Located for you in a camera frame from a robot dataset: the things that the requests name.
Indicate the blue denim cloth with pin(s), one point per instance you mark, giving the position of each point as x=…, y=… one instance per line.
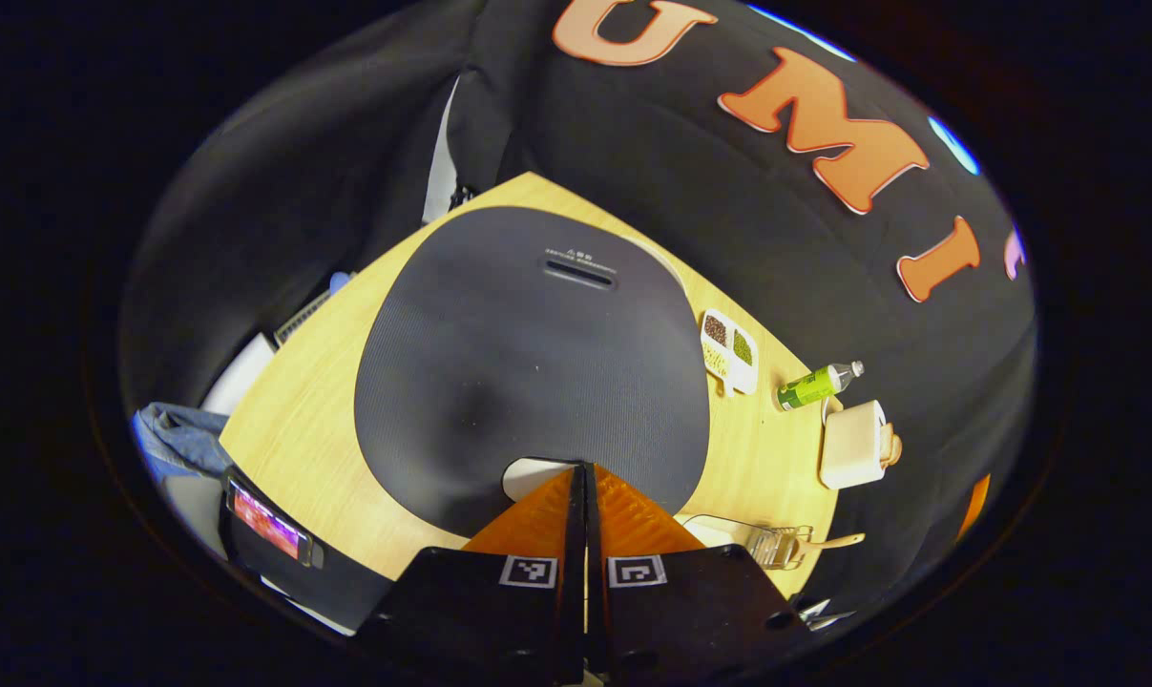
x=184, y=439

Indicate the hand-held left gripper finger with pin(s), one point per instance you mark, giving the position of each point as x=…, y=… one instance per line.
x=574, y=592
x=596, y=611

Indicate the bread slice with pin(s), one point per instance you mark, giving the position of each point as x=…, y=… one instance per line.
x=890, y=444

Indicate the smartphone with lit screen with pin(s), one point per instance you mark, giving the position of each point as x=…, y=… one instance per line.
x=268, y=520

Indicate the black and steel rice cooker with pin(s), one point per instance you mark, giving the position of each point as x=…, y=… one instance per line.
x=528, y=382

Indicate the white toaster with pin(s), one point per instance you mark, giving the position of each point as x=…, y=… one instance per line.
x=850, y=447

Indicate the wooden spoon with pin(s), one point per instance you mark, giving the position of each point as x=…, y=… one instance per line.
x=838, y=542

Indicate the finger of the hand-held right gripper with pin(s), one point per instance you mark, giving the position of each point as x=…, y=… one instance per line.
x=974, y=506

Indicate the green drink bottle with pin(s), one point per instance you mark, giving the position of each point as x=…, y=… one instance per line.
x=809, y=386

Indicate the white divided bean dish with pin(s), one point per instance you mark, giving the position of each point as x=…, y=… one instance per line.
x=728, y=351

